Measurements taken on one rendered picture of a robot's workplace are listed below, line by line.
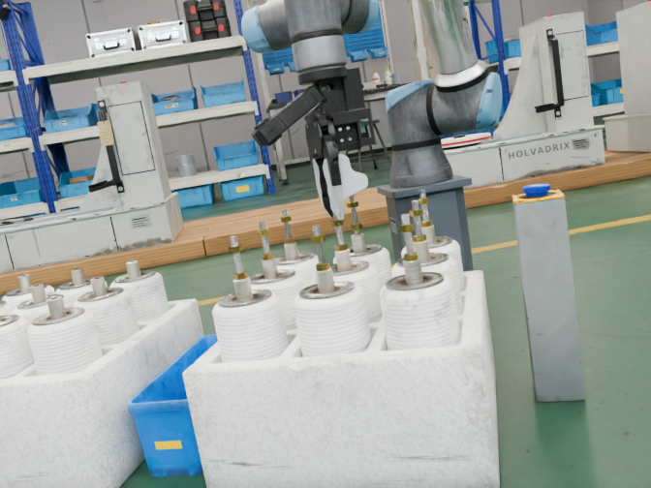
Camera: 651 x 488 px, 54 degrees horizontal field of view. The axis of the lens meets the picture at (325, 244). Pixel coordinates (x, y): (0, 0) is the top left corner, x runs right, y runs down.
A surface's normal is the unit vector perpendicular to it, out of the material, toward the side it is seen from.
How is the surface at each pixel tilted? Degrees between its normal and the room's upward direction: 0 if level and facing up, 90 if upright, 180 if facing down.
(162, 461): 92
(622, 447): 0
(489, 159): 90
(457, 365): 90
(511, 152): 90
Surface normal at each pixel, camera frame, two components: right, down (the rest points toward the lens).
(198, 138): 0.12, 0.15
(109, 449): 0.96, -0.12
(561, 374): -0.23, 0.21
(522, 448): -0.16, -0.97
